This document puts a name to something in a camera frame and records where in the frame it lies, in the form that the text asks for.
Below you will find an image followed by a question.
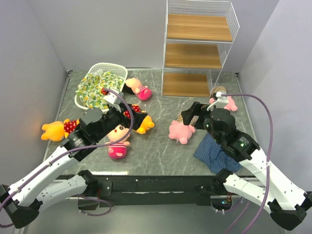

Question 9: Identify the pink striped doll front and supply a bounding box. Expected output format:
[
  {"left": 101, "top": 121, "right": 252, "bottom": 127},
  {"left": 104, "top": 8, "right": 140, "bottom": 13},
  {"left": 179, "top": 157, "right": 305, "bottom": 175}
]
[{"left": 107, "top": 125, "right": 130, "bottom": 159}]

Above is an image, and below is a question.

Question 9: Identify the blue checkered cloth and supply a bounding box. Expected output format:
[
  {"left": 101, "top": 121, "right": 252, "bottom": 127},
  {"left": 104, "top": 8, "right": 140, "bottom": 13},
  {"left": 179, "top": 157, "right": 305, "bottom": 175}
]
[{"left": 194, "top": 134, "right": 242, "bottom": 174}]

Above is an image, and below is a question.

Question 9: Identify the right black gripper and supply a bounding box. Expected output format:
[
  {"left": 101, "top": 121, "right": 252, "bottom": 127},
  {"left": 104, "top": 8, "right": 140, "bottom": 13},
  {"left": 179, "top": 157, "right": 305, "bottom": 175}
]
[{"left": 180, "top": 101, "right": 222, "bottom": 144}]

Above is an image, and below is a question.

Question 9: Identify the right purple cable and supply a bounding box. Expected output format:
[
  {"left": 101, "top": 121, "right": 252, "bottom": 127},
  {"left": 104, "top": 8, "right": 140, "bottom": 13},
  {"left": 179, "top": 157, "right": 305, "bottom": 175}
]
[{"left": 225, "top": 94, "right": 273, "bottom": 234}]

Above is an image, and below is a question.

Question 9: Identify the purple cable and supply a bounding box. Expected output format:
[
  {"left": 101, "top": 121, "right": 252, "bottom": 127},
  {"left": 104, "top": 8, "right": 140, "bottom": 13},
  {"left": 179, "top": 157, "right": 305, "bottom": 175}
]
[
  {"left": 225, "top": 94, "right": 273, "bottom": 234},
  {"left": 0, "top": 88, "right": 135, "bottom": 229}
]

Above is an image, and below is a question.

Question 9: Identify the pink doll near basket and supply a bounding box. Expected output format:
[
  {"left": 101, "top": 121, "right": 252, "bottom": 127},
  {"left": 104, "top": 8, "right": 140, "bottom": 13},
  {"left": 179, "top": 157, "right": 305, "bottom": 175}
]
[{"left": 123, "top": 78, "right": 152, "bottom": 101}]

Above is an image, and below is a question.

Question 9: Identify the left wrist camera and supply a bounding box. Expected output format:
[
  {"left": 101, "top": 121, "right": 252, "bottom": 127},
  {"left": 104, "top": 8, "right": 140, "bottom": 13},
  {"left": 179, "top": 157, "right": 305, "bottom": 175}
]
[{"left": 101, "top": 88, "right": 124, "bottom": 107}]

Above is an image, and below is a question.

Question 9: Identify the orange bear plush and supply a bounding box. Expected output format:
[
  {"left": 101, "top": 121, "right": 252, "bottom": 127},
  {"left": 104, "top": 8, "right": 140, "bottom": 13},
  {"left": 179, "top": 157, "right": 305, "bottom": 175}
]
[
  {"left": 41, "top": 119, "right": 79, "bottom": 142},
  {"left": 119, "top": 103, "right": 155, "bottom": 134}
]

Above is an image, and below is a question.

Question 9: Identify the white plastic basket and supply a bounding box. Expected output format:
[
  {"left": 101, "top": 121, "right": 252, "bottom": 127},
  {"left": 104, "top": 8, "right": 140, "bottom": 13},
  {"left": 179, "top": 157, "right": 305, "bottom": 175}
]
[{"left": 74, "top": 62, "right": 128, "bottom": 113}]

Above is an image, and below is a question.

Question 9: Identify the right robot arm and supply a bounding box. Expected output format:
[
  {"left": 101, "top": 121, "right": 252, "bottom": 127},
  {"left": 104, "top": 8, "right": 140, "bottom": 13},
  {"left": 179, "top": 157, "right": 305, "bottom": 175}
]
[{"left": 181, "top": 102, "right": 312, "bottom": 231}]

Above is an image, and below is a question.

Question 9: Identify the lemon print cloth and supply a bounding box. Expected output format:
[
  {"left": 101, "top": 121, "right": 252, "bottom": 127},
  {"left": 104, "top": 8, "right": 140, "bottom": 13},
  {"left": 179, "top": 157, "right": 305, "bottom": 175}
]
[{"left": 76, "top": 70, "right": 125, "bottom": 111}]

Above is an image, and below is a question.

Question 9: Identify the pink pig plush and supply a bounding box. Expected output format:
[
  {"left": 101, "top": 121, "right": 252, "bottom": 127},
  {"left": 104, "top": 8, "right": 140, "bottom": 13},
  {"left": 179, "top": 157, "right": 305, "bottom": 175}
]
[
  {"left": 208, "top": 86, "right": 238, "bottom": 111},
  {"left": 169, "top": 114, "right": 198, "bottom": 144}
]

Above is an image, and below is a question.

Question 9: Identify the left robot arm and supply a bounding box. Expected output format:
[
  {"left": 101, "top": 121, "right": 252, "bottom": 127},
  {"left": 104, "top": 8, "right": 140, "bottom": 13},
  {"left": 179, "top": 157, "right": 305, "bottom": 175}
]
[{"left": 0, "top": 108, "right": 148, "bottom": 229}]

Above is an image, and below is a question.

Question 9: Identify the white wire wooden shelf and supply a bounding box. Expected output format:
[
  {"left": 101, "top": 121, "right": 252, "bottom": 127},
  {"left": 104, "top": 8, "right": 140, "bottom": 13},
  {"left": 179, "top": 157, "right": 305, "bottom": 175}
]
[{"left": 161, "top": 0, "right": 240, "bottom": 97}]

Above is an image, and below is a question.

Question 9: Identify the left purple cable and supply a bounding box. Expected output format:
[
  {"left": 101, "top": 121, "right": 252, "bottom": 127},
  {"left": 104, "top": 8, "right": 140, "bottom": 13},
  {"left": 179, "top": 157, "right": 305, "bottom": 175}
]
[{"left": 0, "top": 88, "right": 135, "bottom": 229}]

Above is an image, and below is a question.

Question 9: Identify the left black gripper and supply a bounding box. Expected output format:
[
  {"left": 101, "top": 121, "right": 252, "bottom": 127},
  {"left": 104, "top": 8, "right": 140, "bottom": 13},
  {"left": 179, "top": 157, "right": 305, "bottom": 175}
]
[{"left": 94, "top": 102, "right": 147, "bottom": 141}]

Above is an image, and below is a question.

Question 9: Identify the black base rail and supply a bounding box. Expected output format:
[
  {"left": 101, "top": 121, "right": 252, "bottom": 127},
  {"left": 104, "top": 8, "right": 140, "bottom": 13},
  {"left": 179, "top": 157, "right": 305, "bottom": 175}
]
[{"left": 52, "top": 174, "right": 259, "bottom": 212}]

